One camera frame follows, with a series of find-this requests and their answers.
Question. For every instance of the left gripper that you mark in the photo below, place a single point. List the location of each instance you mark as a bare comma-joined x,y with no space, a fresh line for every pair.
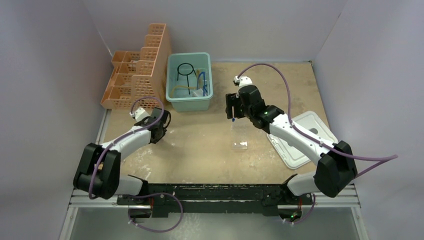
164,130

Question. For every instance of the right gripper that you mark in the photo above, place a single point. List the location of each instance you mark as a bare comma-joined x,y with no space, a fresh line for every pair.
233,100

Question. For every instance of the clear well plate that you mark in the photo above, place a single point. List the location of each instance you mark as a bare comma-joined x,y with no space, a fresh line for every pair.
239,140

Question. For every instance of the blue safety glasses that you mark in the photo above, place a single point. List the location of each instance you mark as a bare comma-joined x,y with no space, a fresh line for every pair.
202,83

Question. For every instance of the amber rubber tubing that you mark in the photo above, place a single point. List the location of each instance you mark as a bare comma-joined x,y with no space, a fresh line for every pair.
179,88

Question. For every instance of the black ring stand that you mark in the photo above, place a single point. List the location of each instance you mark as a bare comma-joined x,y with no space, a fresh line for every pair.
185,69

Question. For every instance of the white paper tag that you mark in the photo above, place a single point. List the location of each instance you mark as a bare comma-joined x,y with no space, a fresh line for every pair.
199,92

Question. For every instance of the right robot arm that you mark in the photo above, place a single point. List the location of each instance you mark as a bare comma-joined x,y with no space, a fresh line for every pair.
335,168

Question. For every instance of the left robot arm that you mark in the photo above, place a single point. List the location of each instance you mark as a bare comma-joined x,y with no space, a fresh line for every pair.
99,169

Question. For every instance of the teal plastic tub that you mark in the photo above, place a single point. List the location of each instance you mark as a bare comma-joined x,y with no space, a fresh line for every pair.
200,60

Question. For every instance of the orange plastic rack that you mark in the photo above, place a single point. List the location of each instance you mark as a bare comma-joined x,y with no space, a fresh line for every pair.
139,73

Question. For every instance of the white tub lid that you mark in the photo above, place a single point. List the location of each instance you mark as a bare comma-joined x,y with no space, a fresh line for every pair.
309,123

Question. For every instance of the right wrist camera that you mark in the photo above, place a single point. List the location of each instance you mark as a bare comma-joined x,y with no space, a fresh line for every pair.
241,81

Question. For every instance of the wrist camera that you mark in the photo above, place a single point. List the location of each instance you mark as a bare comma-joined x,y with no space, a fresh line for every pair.
241,81
139,114

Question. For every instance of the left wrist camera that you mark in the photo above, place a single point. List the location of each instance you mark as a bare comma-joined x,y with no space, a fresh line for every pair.
139,114

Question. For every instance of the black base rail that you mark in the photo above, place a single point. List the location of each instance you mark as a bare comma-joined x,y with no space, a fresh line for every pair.
270,200

